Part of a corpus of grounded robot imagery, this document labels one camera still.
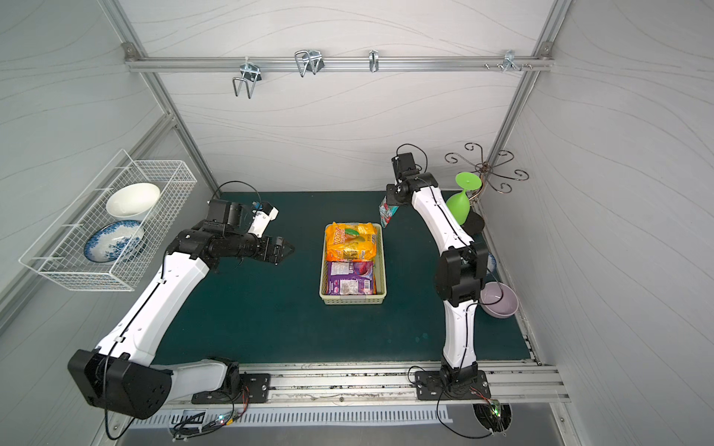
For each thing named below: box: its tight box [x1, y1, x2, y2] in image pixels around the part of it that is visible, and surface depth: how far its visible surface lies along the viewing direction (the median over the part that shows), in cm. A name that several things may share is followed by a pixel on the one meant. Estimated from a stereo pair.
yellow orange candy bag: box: [324, 221, 378, 262], surface depth 95 cm
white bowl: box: [105, 182, 161, 218], surface depth 72 cm
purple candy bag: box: [326, 261, 375, 296], surface depth 90 cm
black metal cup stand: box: [444, 142, 529, 237], surface depth 86 cm
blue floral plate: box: [83, 220, 146, 263], surface depth 65 cm
